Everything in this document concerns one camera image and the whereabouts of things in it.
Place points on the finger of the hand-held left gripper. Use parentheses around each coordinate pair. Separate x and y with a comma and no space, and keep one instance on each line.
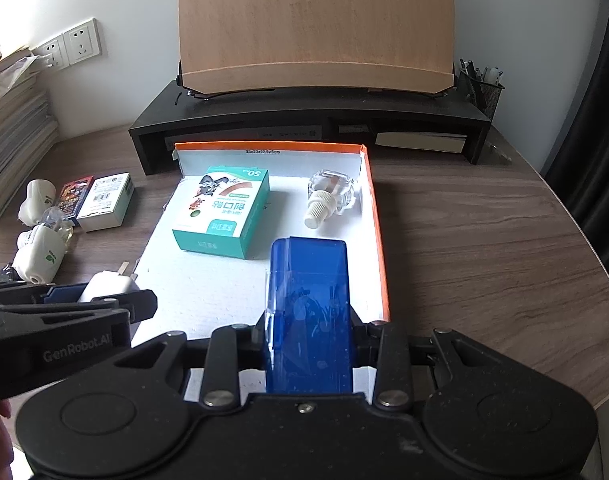
(64,294)
(142,305)

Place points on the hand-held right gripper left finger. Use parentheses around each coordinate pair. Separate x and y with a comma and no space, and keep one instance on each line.
(252,347)

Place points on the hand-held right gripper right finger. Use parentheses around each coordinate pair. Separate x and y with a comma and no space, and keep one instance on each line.
(359,345)

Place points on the white charger plug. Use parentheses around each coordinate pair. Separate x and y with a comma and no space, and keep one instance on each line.
(109,285)

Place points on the white plug-in repellent heater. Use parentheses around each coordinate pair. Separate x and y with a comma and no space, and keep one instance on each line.
(39,257)
(34,202)

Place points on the blue translucent plastic box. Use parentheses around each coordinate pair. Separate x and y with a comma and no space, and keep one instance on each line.
(309,310)

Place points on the white cardboard tray orange rim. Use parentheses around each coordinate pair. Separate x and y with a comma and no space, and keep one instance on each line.
(204,290)

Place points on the red blue playing card box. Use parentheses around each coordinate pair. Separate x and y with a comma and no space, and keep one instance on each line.
(74,200)

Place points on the small white cardboard box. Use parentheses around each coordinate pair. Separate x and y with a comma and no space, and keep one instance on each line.
(104,205)

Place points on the teal bandage box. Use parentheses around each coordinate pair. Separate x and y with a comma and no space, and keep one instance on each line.
(224,215)

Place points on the stack of books and papers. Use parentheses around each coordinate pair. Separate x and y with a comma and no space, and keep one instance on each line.
(14,150)

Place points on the white notebook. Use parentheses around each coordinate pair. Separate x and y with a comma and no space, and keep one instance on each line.
(419,142)

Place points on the clear plastic sleeve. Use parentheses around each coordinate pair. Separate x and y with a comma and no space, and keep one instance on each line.
(9,72)

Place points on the black monitor riser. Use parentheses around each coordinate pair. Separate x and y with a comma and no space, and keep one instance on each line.
(284,110)

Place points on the black mesh pen holder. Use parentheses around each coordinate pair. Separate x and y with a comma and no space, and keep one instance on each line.
(479,97)

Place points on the dark curtain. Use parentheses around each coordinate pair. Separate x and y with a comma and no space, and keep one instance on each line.
(589,160)

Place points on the dark pen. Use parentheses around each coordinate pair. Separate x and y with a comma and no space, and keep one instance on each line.
(468,69)

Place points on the brown wooden board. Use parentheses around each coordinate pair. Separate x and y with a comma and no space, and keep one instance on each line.
(314,20)

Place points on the white wall outlet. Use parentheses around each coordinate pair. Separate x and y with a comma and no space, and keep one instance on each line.
(49,50)
(83,41)

